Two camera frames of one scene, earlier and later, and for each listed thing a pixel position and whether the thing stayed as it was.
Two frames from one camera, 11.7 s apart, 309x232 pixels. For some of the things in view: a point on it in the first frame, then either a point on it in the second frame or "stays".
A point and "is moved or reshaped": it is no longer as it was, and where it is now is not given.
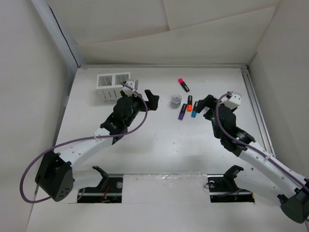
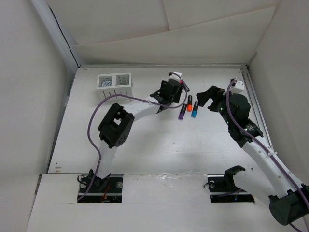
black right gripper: x=207 y=101 → x=214 y=93
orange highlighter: x=189 y=103 stays
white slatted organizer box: x=110 y=85 stays
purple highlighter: x=182 y=111 stays
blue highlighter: x=194 y=110 stays
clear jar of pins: x=175 y=100 is moved or reshaped
